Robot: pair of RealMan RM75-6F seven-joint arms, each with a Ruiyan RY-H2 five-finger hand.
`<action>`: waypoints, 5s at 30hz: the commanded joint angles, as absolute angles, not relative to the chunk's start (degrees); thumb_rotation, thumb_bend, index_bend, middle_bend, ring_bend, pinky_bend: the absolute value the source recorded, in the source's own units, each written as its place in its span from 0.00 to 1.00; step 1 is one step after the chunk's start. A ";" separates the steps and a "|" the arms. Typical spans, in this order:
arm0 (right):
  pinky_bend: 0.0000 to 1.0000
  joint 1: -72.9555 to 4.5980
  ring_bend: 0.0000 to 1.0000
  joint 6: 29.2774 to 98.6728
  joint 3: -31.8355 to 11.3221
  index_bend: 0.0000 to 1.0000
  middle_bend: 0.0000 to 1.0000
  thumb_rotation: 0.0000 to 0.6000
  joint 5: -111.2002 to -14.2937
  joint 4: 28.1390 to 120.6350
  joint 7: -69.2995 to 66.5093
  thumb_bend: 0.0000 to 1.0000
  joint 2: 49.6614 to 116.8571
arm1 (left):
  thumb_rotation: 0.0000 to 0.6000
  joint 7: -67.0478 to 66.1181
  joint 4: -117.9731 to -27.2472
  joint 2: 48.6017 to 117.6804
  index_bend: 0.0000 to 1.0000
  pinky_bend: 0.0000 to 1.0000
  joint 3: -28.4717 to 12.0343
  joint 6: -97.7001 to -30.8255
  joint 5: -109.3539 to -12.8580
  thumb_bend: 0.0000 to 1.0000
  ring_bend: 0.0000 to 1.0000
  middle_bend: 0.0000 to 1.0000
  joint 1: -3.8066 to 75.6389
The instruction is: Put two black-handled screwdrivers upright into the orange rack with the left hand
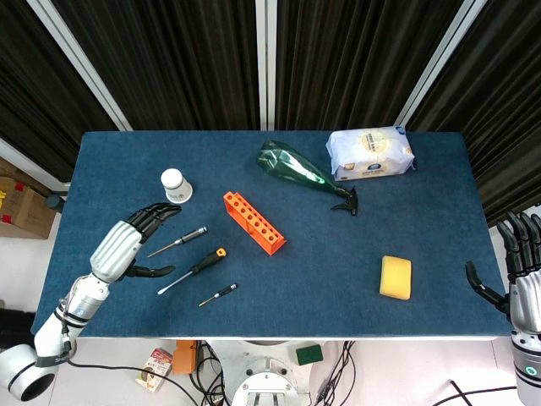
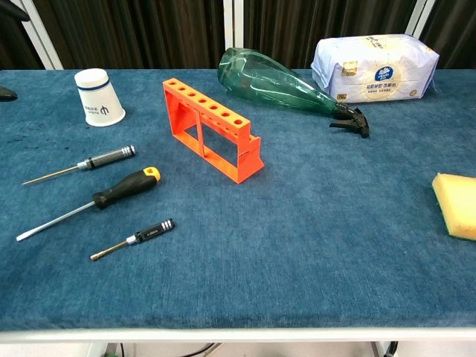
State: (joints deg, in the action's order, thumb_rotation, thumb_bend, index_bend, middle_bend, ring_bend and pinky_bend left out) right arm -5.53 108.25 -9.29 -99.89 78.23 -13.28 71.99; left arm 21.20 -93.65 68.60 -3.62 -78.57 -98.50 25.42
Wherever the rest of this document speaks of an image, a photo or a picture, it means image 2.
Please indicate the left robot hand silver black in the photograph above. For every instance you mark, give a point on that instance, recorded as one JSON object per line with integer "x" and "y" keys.
{"x": 6, "y": 94}

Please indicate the black orange flathead screwdriver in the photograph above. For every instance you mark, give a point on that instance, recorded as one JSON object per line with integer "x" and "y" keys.
{"x": 122, "y": 187}

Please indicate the orange test tube rack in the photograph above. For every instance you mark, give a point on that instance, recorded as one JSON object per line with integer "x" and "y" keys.
{"x": 250, "y": 163}

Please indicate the dark curtain panel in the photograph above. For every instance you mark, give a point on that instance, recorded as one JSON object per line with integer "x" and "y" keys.
{"x": 11, "y": 44}
{"x": 297, "y": 26}
{"x": 111, "y": 33}
{"x": 457, "y": 26}

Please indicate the white round bottle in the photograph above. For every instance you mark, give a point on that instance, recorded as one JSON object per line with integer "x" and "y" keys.
{"x": 98, "y": 100}

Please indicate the green spray bottle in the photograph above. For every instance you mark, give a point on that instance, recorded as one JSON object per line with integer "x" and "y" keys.
{"x": 260, "y": 82}

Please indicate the blue table cloth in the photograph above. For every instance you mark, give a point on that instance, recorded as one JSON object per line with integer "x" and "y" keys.
{"x": 297, "y": 241}

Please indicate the white tissue pack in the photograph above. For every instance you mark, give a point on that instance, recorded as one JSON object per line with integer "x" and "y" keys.
{"x": 372, "y": 67}

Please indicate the yellow sponge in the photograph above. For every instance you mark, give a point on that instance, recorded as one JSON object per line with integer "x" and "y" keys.
{"x": 459, "y": 204}

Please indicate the white frame post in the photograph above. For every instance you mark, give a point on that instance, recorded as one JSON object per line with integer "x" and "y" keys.
{"x": 233, "y": 22}
{"x": 419, "y": 18}
{"x": 39, "y": 37}

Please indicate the white table frame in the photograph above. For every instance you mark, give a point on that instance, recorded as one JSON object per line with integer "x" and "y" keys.
{"x": 238, "y": 335}

